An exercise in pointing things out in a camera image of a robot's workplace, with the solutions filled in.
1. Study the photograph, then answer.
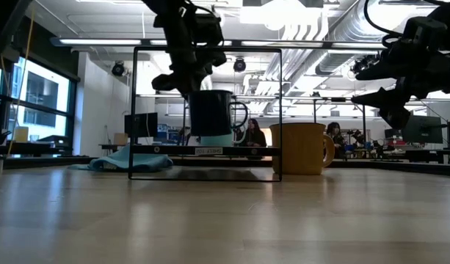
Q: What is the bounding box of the black wire rack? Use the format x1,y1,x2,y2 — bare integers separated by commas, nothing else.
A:
127,45,283,183

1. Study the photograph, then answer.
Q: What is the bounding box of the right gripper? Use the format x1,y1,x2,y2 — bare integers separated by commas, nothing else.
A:
351,37,450,130

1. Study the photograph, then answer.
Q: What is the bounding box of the black case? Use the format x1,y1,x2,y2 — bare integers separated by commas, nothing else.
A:
37,134,70,147

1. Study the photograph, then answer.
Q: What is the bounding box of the silver round ceiling duct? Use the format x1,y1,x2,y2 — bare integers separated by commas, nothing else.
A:
315,0,413,76

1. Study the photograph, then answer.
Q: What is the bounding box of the long ceiling light strip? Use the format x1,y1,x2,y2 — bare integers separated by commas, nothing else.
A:
241,40,323,48
59,38,142,46
330,42,387,50

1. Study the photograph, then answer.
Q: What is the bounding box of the black desk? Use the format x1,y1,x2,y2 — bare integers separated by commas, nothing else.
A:
0,141,74,172

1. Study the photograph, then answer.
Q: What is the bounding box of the yellow container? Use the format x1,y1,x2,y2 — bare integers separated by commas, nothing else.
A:
13,126,29,143

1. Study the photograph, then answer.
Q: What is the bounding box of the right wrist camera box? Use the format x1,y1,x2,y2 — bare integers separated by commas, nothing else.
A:
402,16,449,51

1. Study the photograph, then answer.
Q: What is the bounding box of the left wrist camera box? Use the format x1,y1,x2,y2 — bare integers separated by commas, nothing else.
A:
194,12,226,49

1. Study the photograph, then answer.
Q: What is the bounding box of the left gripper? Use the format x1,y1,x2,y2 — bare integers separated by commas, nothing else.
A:
150,43,228,98

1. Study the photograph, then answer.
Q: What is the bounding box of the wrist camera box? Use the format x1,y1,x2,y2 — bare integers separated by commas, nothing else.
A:
194,12,226,49
402,16,449,51

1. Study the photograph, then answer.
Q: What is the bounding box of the black table edge rail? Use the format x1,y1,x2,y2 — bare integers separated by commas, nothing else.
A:
0,155,450,177

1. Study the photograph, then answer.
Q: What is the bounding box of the dark navy enamel mug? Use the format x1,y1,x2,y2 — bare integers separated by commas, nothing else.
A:
186,89,250,138

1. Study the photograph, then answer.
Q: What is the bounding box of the person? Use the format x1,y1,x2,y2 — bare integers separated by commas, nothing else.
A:
242,117,268,148
325,122,349,159

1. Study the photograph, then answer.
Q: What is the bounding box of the brown cardboard box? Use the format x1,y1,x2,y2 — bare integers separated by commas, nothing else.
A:
112,132,129,146

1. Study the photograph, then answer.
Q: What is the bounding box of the yellow hanging cable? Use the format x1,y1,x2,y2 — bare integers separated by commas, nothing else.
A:
6,7,37,157

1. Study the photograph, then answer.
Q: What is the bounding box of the light blue cloth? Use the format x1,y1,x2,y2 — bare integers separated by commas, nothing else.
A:
67,144,174,174

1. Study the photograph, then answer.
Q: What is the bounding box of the yellow mug with black rim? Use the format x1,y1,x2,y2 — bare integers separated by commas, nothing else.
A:
269,122,336,176

